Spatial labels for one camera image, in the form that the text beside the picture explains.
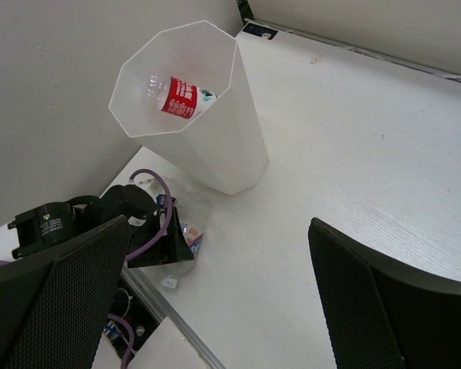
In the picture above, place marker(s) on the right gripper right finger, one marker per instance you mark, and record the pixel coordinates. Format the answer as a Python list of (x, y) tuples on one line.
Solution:
[(381, 312)]

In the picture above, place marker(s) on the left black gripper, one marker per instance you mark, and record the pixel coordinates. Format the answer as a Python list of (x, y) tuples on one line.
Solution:
[(145, 216)]

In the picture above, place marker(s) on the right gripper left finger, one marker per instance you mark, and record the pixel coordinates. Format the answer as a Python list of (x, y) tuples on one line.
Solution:
[(54, 304)]

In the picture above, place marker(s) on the blue white label bottle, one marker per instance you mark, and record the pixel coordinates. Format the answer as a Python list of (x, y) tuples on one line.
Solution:
[(194, 213)]

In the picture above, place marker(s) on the red label plastic bottle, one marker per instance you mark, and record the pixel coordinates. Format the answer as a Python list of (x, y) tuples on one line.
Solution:
[(174, 96)]

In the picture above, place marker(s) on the white octagonal plastic bin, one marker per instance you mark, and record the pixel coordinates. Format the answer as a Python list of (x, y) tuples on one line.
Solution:
[(223, 147)]

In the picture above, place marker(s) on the dark blue table label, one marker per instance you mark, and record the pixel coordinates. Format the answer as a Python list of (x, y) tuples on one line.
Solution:
[(260, 31)]

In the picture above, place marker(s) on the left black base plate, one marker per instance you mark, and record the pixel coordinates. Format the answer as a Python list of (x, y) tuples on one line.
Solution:
[(127, 306)]

